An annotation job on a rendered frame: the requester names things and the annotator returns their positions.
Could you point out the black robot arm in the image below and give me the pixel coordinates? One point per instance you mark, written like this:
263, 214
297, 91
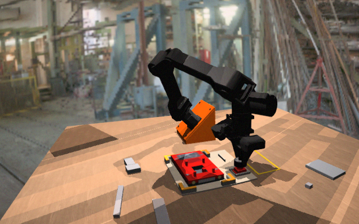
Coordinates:
225, 81

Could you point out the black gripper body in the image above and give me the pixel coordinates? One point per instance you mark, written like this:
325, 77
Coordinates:
247, 143

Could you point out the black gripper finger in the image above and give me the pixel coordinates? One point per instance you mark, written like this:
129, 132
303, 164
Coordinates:
244, 155
235, 141

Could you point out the black wheel with grey hub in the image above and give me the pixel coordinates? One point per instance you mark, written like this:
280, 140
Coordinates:
238, 163

